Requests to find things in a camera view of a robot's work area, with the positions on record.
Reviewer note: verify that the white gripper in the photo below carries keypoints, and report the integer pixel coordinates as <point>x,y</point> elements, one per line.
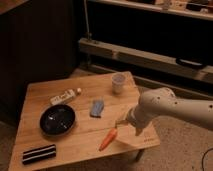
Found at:
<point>134,117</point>

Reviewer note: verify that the orange pepper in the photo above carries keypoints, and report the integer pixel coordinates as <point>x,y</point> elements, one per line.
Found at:
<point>109,138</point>

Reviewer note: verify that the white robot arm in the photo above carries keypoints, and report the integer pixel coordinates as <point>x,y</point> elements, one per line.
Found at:
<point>164,102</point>

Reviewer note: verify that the translucent plastic cup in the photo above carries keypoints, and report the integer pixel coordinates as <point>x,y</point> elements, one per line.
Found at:
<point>118,81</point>

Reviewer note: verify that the white tube bottle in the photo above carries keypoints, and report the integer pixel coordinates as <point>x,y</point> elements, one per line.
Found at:
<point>65,97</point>

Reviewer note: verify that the wooden table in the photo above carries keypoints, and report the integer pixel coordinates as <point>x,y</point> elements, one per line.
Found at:
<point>83,140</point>

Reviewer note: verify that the black bowl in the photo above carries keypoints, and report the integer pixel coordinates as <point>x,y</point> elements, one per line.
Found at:
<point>57,119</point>

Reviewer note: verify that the long shelf bench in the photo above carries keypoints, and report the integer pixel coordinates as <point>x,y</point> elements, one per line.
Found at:
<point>144,59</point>

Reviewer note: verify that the black white striped block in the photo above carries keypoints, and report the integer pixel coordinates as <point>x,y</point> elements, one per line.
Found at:
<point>38,154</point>

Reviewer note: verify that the metal pole stand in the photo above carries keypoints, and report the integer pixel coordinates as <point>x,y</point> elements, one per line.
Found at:
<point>88,33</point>

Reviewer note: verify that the upper shelf with items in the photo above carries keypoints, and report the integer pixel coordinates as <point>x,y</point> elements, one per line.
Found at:
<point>164,8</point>

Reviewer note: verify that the black handle on bench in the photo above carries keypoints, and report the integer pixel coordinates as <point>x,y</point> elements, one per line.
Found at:
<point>190,64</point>

